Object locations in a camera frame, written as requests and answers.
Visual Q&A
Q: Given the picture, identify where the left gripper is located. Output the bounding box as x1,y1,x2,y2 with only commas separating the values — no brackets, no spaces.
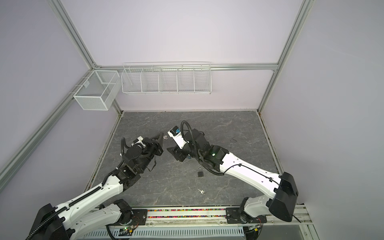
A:
137,132,164,173

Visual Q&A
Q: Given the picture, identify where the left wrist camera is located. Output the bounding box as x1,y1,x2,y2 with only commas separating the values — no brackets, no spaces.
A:
132,136,146,149

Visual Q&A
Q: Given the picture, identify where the white wire basket long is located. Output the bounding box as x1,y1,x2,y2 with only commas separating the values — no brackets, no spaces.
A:
121,62,212,95

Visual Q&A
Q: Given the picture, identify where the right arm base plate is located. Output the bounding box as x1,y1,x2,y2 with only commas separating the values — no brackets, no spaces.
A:
225,208,267,224

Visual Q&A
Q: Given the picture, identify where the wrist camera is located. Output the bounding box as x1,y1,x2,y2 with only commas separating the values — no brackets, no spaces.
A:
168,126,186,149
132,136,146,149

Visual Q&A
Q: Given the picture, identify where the aluminium frame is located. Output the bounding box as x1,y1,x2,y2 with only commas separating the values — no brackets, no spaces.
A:
1,1,314,191

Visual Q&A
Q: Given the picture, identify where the grey padlock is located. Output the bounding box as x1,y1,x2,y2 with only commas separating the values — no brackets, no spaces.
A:
198,168,204,178

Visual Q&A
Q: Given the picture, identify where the aluminium front rail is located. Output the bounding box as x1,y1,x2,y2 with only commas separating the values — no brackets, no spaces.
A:
58,204,313,230

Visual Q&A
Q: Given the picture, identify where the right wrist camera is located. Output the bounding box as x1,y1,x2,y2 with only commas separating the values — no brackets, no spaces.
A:
168,126,186,149

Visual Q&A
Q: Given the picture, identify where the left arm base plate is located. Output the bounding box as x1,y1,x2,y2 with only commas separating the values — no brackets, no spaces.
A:
109,209,148,226

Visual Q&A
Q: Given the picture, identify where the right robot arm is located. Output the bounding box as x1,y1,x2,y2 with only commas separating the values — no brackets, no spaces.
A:
168,126,299,222

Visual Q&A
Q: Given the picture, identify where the white mesh box basket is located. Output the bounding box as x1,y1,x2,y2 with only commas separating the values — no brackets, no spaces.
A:
74,70,122,111

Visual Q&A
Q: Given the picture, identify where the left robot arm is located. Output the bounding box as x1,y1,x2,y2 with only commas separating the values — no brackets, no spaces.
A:
27,133,164,240

